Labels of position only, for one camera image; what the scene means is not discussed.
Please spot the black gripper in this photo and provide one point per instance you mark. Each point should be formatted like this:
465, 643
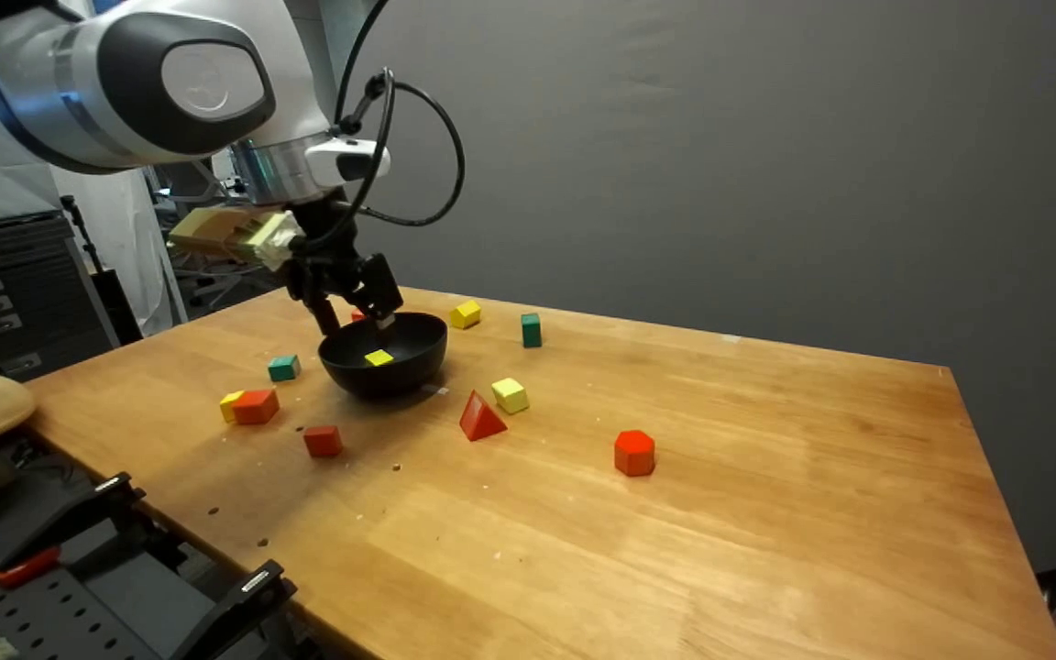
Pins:
325, 242

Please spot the red wooden cube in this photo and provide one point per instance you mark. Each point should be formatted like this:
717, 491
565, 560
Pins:
355, 318

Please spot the green wooden cube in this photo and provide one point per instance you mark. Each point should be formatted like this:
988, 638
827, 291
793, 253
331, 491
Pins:
284, 369

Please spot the large yellow wooden block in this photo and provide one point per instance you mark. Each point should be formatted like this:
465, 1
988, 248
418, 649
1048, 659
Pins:
465, 313

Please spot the red wooden wedge block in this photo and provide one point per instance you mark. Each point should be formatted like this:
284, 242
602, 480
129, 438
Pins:
480, 418

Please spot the large green wooden block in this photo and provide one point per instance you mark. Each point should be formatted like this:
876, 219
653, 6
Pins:
532, 331

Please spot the yellow wooden cube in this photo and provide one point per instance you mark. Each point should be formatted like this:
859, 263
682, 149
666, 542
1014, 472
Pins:
510, 399
378, 358

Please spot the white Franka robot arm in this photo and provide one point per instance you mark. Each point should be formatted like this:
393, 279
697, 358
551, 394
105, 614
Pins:
147, 77

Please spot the black bowl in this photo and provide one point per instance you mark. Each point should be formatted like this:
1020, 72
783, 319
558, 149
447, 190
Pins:
387, 380

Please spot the black tripod leg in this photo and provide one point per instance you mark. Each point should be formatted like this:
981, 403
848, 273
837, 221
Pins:
110, 286

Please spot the black equipment cabinet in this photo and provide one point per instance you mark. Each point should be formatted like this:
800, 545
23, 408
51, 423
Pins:
14, 304

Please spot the black pegboard bench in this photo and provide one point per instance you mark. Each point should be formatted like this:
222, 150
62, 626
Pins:
100, 609

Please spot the grey fabric backdrop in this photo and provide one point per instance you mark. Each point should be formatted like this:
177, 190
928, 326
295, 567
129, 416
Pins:
733, 160

